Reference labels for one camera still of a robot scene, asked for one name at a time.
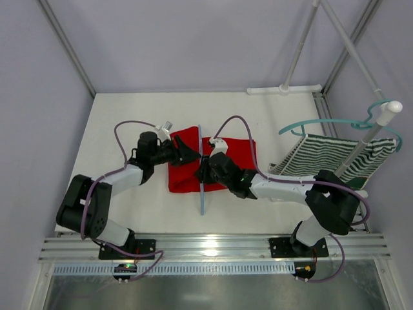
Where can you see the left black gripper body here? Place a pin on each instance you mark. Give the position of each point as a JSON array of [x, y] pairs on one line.
[[177, 152]]

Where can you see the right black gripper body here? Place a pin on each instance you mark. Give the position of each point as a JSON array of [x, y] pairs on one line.
[[208, 170]]

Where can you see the red trousers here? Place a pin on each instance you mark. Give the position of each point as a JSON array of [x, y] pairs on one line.
[[182, 179]]

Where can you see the light blue hanger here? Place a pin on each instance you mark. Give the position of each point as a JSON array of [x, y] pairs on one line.
[[201, 183]]

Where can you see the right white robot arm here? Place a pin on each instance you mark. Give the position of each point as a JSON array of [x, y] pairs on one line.
[[332, 206]]

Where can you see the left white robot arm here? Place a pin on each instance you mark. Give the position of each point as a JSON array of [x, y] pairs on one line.
[[85, 206]]

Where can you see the teal hanger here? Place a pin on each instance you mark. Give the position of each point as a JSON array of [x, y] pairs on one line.
[[389, 109]]

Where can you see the green white striped garment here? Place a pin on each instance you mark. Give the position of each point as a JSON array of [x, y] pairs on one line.
[[313, 153]]

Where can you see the white clothes rack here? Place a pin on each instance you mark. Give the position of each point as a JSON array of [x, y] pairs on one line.
[[274, 28]]

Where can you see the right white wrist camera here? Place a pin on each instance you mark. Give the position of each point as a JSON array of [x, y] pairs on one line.
[[218, 145]]

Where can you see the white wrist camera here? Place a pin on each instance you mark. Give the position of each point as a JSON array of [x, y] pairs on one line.
[[218, 145], [163, 131]]

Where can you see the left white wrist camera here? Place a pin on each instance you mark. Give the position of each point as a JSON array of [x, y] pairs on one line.
[[163, 131]]

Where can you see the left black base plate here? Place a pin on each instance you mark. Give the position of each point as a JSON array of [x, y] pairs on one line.
[[145, 247]]

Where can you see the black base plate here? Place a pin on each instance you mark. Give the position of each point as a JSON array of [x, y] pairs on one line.
[[145, 247], [281, 247]]

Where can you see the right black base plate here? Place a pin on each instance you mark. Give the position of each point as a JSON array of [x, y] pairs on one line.
[[281, 247]]

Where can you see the slotted cable duct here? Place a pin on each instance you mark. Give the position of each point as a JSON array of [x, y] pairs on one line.
[[173, 268]]

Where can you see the aluminium mounting rail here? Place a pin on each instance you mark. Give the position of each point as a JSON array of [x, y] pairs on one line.
[[67, 247]]

